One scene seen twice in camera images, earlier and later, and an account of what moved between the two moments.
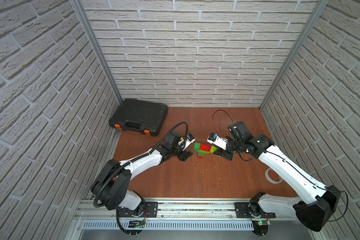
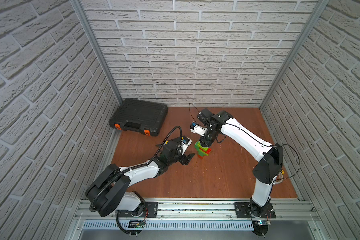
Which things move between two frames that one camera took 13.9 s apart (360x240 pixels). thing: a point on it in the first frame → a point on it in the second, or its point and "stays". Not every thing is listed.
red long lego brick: (205, 147) stays
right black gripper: (223, 153) → (206, 143)
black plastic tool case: (146, 117) stays
